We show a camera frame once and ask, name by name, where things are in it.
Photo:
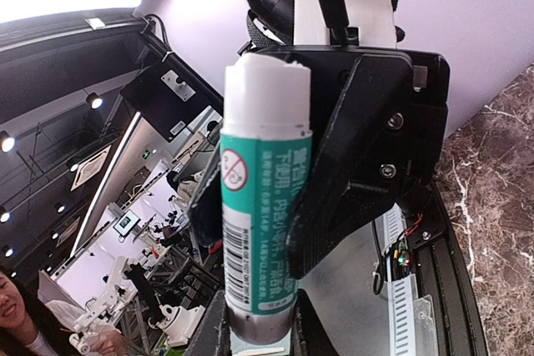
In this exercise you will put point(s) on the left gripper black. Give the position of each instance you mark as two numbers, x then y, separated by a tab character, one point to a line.
378	117

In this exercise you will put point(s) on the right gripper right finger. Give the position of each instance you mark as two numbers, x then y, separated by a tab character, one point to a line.
308	336

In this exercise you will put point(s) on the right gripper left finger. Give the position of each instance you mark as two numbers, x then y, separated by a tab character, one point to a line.
212	336

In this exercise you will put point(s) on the green white glue stick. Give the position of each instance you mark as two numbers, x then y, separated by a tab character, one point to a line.
265	153

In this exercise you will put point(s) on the black front table rail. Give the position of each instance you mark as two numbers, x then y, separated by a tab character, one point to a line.
441	272

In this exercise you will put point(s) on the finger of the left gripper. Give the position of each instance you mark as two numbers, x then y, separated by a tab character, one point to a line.
205	209

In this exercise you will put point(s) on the white slotted cable duct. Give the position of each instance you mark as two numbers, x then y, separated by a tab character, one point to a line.
412	329

